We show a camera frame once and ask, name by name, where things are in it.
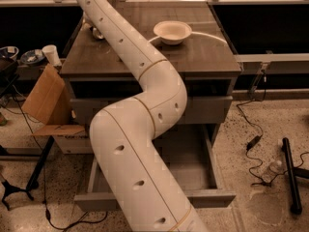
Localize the blue bowl near cup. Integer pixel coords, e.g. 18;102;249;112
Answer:
20;49;45;66

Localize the black stand leg left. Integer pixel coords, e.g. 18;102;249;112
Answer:
26;136;54;191

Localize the brown cardboard box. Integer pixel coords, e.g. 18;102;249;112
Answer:
22;64;93;154

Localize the black stand leg right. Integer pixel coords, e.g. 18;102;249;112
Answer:
282;137;309;215

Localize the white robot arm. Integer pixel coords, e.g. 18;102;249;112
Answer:
77;0;209;232

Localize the grey drawer cabinet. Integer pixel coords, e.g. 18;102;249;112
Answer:
61;2;241;142

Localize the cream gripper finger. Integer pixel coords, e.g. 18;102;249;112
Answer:
83;12;95;28

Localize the black stand leg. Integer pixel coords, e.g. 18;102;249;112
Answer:
282;137;309;215
26;136;54;191

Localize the closed grey top drawer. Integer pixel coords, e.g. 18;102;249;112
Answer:
70;96;232;125

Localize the black cable left floor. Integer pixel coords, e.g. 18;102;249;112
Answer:
9;90;109;232

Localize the white paper cup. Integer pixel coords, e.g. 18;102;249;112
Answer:
42;44;62;67

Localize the white paper bowl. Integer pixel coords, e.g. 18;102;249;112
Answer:
154;21;192;45

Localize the black tripod foot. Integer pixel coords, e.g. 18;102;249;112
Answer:
0;174;34;210

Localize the clear plastic water bottle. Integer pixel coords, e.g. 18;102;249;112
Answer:
262;159;283;184

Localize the open grey middle drawer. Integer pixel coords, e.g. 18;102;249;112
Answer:
74;125;236;212

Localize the blue pepsi can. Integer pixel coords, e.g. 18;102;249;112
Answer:
92;28;104;40

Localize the blue bowl far left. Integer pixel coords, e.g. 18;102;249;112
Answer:
0;46;19;61

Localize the black power cable right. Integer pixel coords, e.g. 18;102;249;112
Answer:
236;69;309;188

